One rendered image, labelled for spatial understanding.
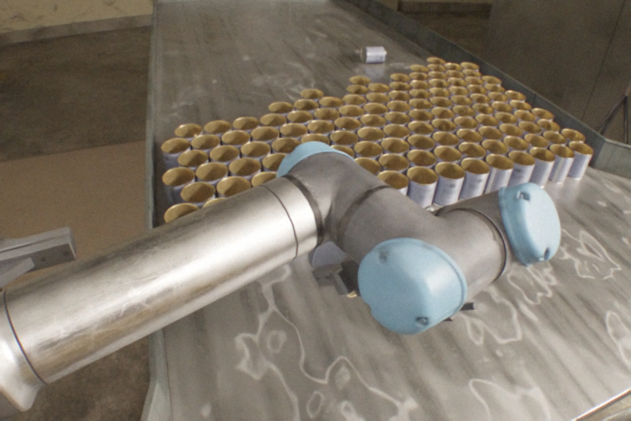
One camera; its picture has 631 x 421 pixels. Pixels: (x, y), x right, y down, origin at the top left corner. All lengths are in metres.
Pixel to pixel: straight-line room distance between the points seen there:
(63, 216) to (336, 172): 2.38
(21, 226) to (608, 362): 2.66
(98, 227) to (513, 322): 2.16
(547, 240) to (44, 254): 0.48
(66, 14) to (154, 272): 6.59
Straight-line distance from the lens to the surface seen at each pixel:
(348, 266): 0.51
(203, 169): 0.95
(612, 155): 1.35
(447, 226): 0.36
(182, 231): 0.34
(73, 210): 2.71
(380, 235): 0.35
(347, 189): 0.38
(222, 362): 0.69
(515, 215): 0.39
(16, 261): 0.50
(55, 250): 0.49
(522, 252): 0.40
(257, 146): 1.02
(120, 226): 2.48
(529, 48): 3.72
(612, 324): 0.91
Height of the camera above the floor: 1.67
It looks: 36 degrees down
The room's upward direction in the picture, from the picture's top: 3 degrees clockwise
